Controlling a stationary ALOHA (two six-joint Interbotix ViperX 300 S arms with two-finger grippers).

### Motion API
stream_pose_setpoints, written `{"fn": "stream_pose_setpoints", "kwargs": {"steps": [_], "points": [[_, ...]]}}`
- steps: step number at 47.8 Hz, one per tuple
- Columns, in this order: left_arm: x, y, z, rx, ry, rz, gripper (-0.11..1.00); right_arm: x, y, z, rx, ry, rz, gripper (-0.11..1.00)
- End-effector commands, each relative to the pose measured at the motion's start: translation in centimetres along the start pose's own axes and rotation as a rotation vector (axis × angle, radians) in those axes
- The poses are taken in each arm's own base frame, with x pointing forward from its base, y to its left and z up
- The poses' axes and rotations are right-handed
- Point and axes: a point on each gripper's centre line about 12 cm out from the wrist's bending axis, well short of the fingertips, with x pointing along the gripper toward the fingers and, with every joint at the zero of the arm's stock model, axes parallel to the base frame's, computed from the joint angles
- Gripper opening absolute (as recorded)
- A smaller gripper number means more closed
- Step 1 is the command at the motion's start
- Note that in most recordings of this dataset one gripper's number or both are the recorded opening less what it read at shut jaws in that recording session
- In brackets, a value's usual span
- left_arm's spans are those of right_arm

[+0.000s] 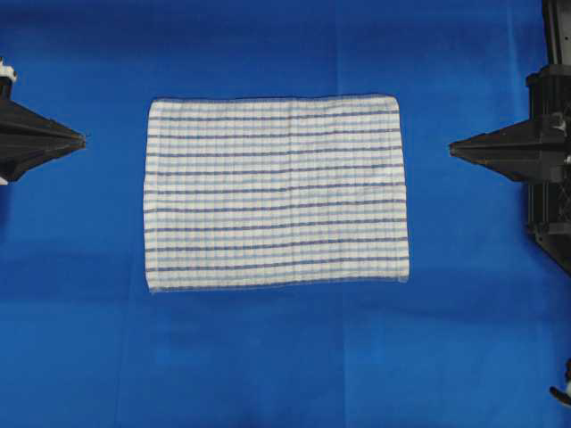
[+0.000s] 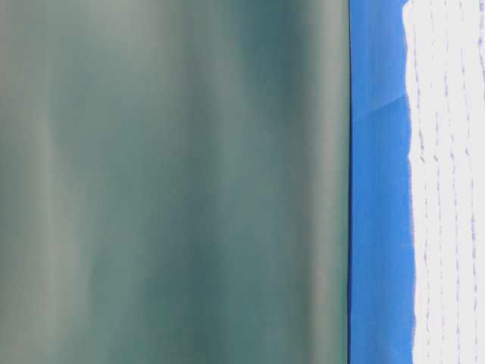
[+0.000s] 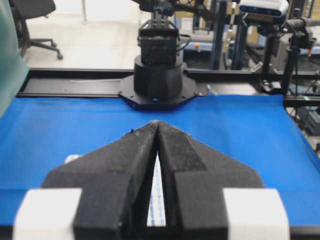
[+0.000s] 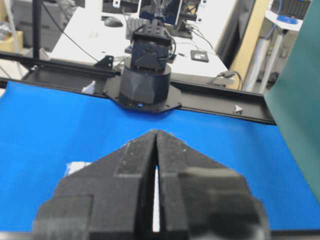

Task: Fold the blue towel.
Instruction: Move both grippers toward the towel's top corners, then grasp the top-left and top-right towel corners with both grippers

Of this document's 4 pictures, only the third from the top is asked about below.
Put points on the white blue striped towel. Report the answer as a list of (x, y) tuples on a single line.
[(149, 206)]

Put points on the blue table cloth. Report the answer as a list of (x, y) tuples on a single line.
[(38, 134)]

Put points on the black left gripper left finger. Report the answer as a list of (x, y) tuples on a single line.
[(91, 197)]

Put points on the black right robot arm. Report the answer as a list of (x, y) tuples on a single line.
[(158, 73)]

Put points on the black camera stand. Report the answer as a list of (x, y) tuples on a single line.
[(301, 38)]

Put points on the black table edge rail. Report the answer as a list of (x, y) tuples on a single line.
[(95, 83)]

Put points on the white grey depth camera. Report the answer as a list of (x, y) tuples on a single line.
[(267, 15)]

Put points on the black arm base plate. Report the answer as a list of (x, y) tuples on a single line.
[(139, 101)]

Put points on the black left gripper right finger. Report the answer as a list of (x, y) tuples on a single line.
[(211, 196)]

